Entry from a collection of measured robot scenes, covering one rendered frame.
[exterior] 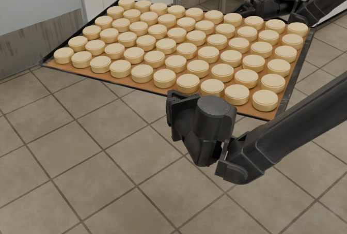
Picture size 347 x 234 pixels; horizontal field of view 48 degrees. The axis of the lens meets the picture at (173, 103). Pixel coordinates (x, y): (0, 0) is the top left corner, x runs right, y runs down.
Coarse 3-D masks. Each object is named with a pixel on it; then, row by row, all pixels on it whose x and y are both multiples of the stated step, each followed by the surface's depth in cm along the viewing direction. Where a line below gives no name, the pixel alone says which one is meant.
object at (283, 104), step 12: (288, 24) 104; (72, 36) 105; (312, 36) 96; (60, 48) 102; (48, 60) 98; (300, 60) 90; (72, 72) 93; (120, 84) 88; (288, 84) 84; (288, 96) 81; (264, 120) 75
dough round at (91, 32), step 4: (84, 28) 106; (88, 28) 106; (92, 28) 105; (96, 28) 105; (100, 28) 106; (84, 32) 104; (88, 32) 104; (92, 32) 104; (96, 32) 104; (100, 32) 105; (84, 36) 105; (88, 36) 104; (92, 36) 104; (96, 36) 104
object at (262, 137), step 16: (336, 80) 56; (320, 96) 57; (336, 96) 55; (288, 112) 62; (304, 112) 58; (320, 112) 57; (336, 112) 56; (256, 128) 68; (272, 128) 62; (288, 128) 60; (304, 128) 59; (320, 128) 59; (240, 144) 69; (256, 144) 64; (272, 144) 63; (288, 144) 62; (304, 144) 61; (240, 160) 66; (256, 160) 65; (272, 160) 64; (256, 176) 66
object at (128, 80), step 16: (128, 48) 100; (176, 48) 98; (272, 48) 95; (48, 64) 97; (64, 64) 96; (144, 64) 94; (112, 80) 89; (128, 80) 89; (176, 80) 88; (288, 80) 85; (176, 96) 83; (224, 96) 82; (240, 112) 78; (256, 112) 77; (272, 112) 77
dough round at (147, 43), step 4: (144, 36) 100; (148, 36) 100; (152, 36) 100; (136, 40) 99; (140, 40) 99; (144, 40) 98; (148, 40) 98; (152, 40) 98; (140, 44) 97; (144, 44) 97; (148, 44) 97; (152, 44) 98; (144, 48) 98; (148, 48) 98; (152, 48) 98
